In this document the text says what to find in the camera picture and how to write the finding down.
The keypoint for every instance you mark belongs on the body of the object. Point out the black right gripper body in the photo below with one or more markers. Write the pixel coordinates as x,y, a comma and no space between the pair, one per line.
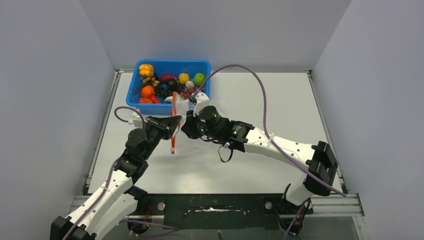
197,129

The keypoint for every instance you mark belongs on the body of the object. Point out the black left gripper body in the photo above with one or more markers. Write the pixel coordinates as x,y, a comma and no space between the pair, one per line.
155,131

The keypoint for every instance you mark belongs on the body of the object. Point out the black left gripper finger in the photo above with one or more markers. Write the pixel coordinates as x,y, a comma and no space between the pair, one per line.
171,123
174,134

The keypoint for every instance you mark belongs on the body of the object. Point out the yellow bumpy pepper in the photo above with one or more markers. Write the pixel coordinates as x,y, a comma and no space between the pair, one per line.
146,70

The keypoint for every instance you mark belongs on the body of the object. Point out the clear zip top bag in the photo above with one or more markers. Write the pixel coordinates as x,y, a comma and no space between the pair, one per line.
179,106

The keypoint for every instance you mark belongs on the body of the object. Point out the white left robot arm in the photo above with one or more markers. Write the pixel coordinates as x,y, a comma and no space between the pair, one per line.
118,196

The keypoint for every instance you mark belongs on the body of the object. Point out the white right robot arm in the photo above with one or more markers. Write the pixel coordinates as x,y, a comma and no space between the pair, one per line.
316,161

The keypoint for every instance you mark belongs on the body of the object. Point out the white mushroom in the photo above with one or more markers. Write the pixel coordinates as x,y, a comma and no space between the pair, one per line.
169,99

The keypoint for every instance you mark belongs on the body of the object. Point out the red chili pepper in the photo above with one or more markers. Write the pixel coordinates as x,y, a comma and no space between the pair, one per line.
155,100

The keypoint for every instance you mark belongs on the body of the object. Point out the black grape bunch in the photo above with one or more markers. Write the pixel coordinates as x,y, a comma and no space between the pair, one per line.
162,91

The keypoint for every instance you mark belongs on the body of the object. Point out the red grape bunch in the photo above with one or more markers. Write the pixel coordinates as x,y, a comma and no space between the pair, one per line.
188,92

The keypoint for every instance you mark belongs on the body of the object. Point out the orange red bumpy pepper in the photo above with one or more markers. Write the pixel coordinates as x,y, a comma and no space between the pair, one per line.
144,100

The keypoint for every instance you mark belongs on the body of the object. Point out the dark brown chestnut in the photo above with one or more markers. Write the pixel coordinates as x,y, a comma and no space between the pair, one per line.
180,88

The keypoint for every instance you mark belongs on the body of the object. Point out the dark mangosteen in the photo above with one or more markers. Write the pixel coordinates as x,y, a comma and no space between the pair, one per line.
172,84

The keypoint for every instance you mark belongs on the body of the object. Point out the orange fruit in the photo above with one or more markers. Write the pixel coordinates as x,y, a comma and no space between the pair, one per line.
147,91

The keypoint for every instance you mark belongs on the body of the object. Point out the white garlic bulb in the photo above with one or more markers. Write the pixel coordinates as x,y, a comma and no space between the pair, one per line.
189,85

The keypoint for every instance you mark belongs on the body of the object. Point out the green custard apple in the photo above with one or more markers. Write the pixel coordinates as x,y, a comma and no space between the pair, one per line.
199,78

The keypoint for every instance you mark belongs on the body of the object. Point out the purple sweet potato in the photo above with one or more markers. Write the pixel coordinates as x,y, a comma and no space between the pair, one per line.
166,77

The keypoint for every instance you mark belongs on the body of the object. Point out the yellow lemon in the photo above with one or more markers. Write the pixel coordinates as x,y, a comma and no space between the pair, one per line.
184,78

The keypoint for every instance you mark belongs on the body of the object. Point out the blue plastic bin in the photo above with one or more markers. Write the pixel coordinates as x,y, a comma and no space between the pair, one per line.
161,67

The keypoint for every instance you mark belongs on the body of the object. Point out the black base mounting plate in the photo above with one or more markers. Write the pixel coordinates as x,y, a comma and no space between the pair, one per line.
218,211

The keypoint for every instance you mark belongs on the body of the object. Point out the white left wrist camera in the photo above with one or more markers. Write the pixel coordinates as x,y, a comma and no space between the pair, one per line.
137,121

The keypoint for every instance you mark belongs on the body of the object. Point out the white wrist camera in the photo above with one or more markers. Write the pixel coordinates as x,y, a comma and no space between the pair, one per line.
199,101
137,121

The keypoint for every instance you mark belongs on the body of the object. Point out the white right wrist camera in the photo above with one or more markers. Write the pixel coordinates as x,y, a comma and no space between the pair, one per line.
199,101

